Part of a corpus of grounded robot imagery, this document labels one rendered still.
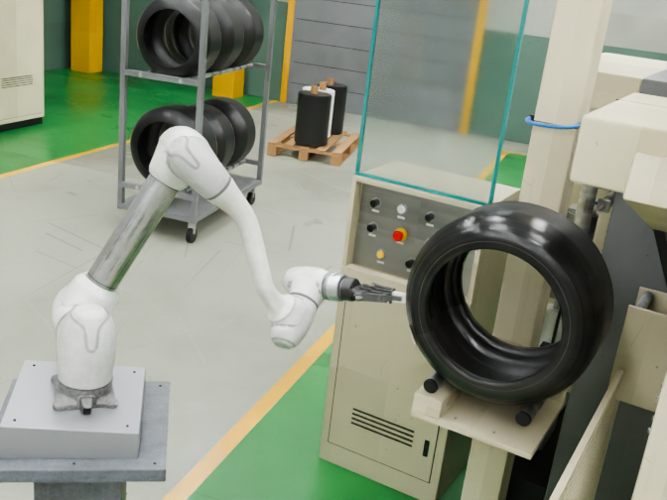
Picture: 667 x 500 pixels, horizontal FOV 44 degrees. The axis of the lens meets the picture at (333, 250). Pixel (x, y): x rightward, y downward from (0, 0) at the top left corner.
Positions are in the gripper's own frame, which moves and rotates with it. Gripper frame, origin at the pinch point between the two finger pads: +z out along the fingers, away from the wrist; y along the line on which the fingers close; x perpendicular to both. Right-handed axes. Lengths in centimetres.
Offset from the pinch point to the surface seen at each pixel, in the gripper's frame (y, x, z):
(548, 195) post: 26, -30, 36
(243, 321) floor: 149, 86, -168
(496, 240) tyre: -11.8, -24.6, 32.0
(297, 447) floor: 59, 100, -76
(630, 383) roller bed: 19, 22, 65
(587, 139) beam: -37, -56, 59
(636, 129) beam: -37, -59, 69
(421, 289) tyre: -11.8, -7.8, 10.7
